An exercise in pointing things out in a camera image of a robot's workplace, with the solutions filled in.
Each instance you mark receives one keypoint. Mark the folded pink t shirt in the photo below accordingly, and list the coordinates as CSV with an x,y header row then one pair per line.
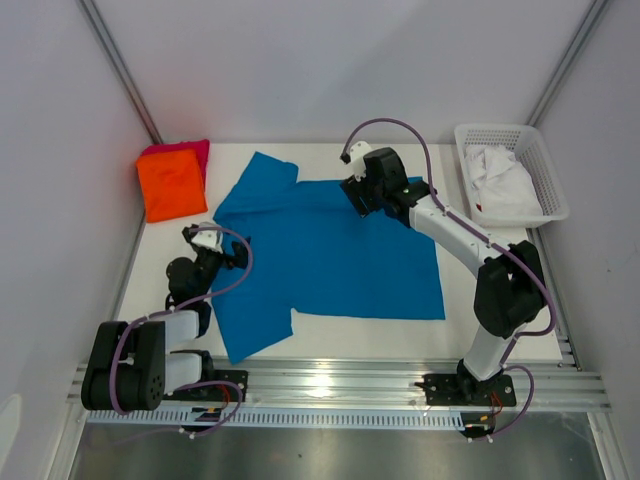
x,y
201,149

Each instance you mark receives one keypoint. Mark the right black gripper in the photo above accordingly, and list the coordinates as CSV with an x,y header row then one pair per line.
x,y
355,191

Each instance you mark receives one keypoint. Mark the folded orange t shirt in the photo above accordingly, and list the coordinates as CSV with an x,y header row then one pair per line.
x,y
171,185

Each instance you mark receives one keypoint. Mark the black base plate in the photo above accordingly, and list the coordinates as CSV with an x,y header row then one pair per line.
x,y
447,389
224,386

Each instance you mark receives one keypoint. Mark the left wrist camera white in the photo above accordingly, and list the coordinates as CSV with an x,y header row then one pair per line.
x,y
204,236

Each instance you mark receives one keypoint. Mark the blue t shirt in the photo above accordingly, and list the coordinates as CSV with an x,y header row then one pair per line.
x,y
315,255

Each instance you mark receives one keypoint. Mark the aluminium corner post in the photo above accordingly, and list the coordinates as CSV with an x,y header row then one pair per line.
x,y
108,45
577,45

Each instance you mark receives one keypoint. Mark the right aluminium corner post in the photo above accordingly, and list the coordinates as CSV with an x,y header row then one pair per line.
x,y
577,45

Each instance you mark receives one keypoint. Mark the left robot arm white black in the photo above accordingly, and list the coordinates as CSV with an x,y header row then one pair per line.
x,y
134,365

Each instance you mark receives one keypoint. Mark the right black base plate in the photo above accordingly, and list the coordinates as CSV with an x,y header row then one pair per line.
x,y
447,389

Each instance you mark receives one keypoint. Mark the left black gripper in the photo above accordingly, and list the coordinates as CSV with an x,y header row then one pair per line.
x,y
237,260

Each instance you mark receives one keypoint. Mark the aluminium mounting rail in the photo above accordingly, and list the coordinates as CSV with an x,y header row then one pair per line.
x,y
390,384

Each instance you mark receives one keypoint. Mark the white t shirt in basket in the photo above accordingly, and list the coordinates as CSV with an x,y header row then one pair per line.
x,y
500,184

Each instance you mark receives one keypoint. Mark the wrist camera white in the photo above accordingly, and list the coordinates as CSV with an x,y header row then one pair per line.
x,y
354,158
204,236

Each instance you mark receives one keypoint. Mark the white slotted cable duct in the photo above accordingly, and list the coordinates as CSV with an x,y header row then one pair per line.
x,y
415,419

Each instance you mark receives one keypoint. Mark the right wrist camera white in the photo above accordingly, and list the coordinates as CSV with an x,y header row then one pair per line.
x,y
354,158

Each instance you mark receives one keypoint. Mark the left aluminium corner post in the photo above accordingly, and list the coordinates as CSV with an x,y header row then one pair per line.
x,y
108,45

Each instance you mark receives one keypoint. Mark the white plastic basket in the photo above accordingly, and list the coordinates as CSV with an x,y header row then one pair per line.
x,y
530,149

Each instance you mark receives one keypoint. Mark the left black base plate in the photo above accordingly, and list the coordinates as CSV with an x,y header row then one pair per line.
x,y
224,386

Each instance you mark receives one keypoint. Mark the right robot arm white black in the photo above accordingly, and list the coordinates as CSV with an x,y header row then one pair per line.
x,y
508,293

